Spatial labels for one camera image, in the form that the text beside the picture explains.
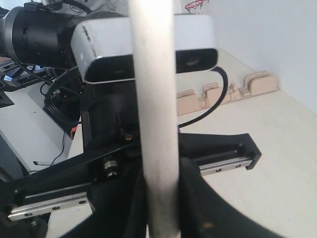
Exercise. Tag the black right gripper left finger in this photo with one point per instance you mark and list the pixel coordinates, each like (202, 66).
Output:
(119, 209)

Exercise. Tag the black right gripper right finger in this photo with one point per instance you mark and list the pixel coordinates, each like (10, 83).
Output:
(203, 213)

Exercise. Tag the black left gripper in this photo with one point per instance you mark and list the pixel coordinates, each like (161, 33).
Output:
(112, 148)

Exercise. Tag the white drumstick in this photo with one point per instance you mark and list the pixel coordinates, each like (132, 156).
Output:
(156, 94)

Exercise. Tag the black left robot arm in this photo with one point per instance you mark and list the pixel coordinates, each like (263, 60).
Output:
(43, 38)

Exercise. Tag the beige wooden slotted rack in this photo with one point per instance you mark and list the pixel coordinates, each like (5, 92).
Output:
(254, 84)

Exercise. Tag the red basketball hoop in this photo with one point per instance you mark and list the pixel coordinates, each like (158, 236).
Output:
(196, 6)

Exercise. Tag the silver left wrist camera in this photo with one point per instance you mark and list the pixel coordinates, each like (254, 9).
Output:
(148, 47)

